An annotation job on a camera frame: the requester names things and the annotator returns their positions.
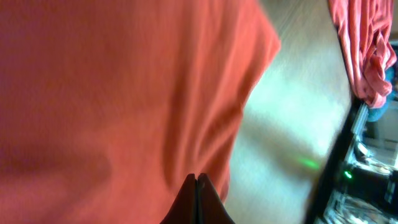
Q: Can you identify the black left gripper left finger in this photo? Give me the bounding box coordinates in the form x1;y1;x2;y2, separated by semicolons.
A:
161;174;197;224

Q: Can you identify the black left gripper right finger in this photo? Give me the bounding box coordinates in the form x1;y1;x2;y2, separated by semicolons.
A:
198;173;234;224

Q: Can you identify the orange McKinney soccer t-shirt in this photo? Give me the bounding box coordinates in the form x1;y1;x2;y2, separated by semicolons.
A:
1;0;280;223

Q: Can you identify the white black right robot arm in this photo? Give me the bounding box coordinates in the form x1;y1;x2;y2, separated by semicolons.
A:
304;100;397;223

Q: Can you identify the plain orange t-shirt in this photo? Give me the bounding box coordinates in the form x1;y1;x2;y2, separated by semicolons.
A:
328;0;397;108

